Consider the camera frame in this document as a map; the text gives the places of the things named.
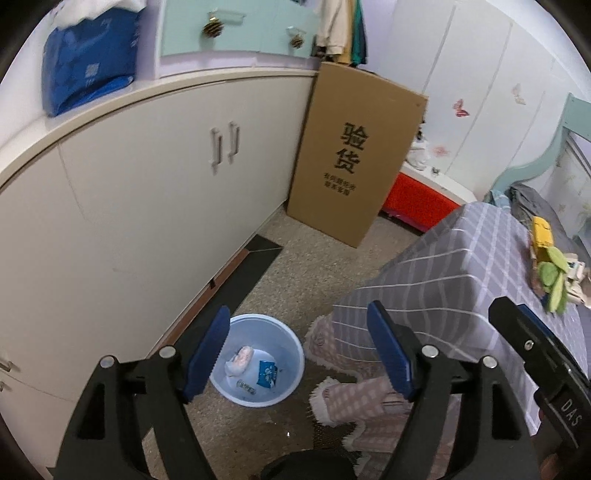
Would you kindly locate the teal bunk bed frame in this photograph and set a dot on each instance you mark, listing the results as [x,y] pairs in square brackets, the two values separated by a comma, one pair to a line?
[565,166]

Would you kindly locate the mint drawer unit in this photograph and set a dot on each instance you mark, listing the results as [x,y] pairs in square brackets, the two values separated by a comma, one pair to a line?
[268,27]

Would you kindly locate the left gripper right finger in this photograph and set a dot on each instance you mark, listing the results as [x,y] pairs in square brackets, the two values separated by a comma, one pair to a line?
[492,440]

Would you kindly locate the white plastic bag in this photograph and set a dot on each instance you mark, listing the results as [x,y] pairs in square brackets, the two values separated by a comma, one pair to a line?
[418,154]

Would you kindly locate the beige paper bag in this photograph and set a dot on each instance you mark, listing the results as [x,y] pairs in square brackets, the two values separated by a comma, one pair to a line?
[578,281]

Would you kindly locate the hanging jackets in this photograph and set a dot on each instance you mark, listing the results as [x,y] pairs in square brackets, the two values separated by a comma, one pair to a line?
[341,36]

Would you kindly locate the white paper shopping bag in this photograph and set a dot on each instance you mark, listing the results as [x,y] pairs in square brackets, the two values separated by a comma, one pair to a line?
[71,12]

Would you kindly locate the grey checked tablecloth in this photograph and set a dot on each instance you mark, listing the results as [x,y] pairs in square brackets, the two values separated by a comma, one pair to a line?
[442,287]

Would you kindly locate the person's right hand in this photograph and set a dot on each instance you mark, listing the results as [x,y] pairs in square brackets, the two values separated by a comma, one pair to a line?
[556,459]

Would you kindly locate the tall brown cardboard box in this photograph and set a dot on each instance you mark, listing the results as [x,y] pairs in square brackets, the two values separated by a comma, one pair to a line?
[359,130]

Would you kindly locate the green yellow leaf toy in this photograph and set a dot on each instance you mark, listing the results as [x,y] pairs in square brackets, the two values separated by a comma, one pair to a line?
[549,268]

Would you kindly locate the white wardrobe doors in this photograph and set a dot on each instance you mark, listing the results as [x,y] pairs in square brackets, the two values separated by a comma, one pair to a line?
[497,75]

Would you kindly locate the red storage bench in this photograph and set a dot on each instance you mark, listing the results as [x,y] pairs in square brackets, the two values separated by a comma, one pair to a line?
[422,198]

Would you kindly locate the orange white food wrapper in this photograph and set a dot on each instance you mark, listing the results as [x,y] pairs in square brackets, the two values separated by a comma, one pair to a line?
[239,362]

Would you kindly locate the blue plastic package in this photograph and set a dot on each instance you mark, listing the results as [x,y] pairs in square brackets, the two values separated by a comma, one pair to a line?
[89,60]

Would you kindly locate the long beige low cabinet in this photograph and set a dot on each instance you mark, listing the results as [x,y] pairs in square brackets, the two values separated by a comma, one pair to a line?
[113,232]

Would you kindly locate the light blue plastic bin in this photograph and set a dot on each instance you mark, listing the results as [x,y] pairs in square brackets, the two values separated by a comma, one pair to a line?
[271,340]

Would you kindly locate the blue snack wrapper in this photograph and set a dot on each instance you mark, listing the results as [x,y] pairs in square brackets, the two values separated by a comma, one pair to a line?
[266,377]

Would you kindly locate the black floor mat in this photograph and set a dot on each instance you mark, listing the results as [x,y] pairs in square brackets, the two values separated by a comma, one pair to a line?
[228,287]

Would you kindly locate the pink patterned undercloth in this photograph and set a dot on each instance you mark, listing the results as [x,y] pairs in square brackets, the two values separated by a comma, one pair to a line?
[378,413]

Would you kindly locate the grey folded duvet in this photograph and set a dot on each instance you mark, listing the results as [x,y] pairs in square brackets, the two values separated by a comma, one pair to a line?
[526,203]

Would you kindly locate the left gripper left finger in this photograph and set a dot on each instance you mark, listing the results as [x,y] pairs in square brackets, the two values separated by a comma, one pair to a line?
[103,438]

